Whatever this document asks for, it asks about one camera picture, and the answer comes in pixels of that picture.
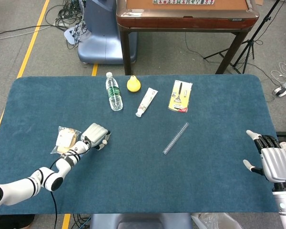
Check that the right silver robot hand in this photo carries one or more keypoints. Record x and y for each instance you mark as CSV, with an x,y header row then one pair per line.
x,y
275,164

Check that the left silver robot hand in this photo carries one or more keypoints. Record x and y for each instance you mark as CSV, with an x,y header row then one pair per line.
x,y
95,132

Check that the clear plastic tube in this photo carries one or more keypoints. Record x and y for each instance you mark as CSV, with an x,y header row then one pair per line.
x,y
176,138

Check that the blue-grey own robot base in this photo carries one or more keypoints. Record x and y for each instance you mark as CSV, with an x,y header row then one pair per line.
x,y
140,220

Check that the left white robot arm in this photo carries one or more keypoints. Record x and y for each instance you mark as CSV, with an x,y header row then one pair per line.
x,y
19,188

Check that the white toothpaste tube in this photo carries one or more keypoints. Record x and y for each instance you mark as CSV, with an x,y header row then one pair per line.
x,y
146,102

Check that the bagged bread snack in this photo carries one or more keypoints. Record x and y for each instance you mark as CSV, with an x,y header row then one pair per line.
x,y
64,139

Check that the clear plastic water bottle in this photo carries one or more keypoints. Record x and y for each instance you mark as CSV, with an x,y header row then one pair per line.
x,y
114,95

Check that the yellow pear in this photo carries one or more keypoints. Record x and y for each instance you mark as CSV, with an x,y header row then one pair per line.
x,y
133,85

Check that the blue felt table mat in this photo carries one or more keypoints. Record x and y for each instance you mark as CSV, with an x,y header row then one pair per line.
x,y
145,179

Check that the white power strip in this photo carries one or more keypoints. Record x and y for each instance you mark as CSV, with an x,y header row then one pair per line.
x,y
284,88

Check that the clear plastic bag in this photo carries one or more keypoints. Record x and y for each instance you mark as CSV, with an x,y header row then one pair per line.
x,y
217,221

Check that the yellow razor blister pack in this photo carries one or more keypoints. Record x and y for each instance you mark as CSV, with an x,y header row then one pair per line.
x,y
180,96

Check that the white socket strip with plugs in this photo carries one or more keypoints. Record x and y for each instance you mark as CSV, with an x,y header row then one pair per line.
x,y
70,34

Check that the black tripod stand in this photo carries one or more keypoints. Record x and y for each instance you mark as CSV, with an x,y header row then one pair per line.
x,y
249,45

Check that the black shoe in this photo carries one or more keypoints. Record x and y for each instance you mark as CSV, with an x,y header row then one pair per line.
x,y
12,221

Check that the brown mahjong table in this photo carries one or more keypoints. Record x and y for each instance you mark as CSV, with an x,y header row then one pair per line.
x,y
186,20

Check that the face-up mahjong tile row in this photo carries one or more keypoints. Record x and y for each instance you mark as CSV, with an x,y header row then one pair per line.
x,y
183,1

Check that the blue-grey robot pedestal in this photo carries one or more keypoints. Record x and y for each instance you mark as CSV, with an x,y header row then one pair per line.
x,y
102,35

